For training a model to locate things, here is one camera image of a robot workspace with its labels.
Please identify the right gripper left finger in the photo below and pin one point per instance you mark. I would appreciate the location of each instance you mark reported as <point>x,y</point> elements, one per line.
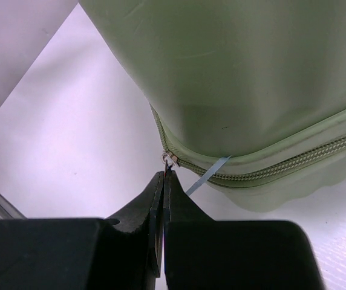
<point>120,252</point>

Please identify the green suitcase blue lining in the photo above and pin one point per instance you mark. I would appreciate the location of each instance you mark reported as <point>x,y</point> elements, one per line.
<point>250,95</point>

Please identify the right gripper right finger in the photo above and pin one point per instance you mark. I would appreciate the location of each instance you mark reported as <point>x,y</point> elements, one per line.
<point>201,253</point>

